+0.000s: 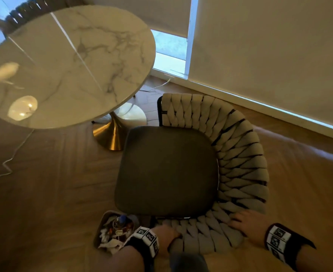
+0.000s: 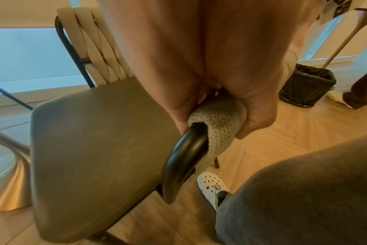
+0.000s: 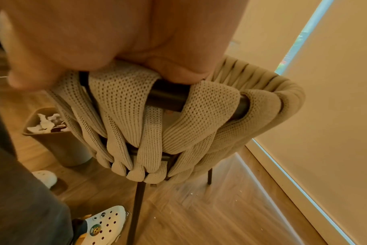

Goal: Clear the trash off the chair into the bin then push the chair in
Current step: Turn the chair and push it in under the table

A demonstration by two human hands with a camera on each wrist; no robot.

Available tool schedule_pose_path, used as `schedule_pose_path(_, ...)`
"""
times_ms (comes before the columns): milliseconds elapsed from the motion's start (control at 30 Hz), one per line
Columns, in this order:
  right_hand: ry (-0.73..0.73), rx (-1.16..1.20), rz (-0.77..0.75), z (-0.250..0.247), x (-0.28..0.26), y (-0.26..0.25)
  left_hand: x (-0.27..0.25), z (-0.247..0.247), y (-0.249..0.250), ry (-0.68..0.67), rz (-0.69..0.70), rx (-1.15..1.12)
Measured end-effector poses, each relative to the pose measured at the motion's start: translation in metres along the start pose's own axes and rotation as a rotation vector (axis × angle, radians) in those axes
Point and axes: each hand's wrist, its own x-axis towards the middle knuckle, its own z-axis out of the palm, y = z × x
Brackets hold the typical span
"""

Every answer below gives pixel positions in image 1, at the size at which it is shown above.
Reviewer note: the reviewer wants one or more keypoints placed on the person's left hand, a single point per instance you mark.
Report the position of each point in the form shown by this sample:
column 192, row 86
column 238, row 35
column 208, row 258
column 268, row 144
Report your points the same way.
column 163, row 237

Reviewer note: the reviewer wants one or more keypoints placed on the person's right hand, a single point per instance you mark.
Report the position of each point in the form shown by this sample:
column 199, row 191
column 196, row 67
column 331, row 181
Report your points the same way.
column 254, row 226

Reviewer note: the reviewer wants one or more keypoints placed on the clear plastic bottle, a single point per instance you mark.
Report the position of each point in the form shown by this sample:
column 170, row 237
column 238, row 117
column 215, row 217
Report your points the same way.
column 120, row 222

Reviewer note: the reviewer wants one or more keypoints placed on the grey woven armchair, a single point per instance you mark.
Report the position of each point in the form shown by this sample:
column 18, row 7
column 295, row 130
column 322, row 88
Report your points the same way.
column 166, row 172

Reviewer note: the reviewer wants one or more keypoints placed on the person's right forearm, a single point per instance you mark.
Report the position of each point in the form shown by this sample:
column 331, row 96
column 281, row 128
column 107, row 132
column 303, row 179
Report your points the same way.
column 319, row 260

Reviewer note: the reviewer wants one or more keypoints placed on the person's left forearm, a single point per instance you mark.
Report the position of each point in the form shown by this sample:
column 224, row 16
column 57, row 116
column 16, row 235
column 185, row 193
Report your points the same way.
column 121, row 260

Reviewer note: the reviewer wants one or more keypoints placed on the tan trash bin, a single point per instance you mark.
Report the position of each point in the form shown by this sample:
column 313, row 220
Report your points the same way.
column 98, row 232

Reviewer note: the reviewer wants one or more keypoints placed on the black left marker wristband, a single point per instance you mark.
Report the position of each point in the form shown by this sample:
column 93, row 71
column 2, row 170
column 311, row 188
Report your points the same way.
column 146, row 237

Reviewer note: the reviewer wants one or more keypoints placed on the black marker wristband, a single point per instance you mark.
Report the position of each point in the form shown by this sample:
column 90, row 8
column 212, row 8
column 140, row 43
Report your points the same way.
column 146, row 237
column 279, row 237

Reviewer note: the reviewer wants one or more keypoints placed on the black right marker wristband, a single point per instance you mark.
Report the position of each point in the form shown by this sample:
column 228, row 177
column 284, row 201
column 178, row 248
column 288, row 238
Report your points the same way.
column 279, row 237

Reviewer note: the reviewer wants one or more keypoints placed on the grey trouser leg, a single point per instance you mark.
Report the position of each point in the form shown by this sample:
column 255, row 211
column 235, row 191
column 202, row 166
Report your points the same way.
column 187, row 262

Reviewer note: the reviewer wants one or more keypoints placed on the large beige roller blind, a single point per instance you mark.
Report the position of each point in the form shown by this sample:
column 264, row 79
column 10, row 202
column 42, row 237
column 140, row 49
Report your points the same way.
column 268, row 53

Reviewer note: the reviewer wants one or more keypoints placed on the window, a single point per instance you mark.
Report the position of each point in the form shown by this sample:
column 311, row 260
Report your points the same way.
column 169, row 50

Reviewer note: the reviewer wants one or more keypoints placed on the white marble table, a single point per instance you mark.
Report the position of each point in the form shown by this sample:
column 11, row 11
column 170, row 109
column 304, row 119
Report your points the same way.
column 70, row 67

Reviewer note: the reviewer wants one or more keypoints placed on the small beige roller blind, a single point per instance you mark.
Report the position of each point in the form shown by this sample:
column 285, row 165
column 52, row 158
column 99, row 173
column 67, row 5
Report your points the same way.
column 141, row 11

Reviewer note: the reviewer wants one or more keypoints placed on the gold table pedestal base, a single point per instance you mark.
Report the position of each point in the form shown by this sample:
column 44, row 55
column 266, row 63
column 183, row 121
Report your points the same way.
column 112, row 135

